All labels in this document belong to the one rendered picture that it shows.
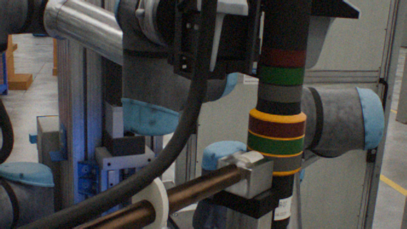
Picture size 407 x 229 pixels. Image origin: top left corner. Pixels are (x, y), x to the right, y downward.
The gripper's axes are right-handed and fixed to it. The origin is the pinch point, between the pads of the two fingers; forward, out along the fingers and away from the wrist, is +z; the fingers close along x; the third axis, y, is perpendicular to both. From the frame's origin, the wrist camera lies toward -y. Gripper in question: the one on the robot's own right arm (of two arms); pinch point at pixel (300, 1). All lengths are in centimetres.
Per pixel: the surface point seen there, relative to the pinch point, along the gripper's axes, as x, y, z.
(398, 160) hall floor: -393, 165, -310
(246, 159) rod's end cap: 3.6, 10.9, 0.4
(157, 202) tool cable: 11.9, 10.9, 4.9
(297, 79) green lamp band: -0.5, 5.5, 0.0
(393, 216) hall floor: -276, 165, -210
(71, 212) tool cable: 16.8, 10.0, 6.6
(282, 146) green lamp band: 0.6, 10.3, 0.4
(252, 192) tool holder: 3.9, 12.8, 1.9
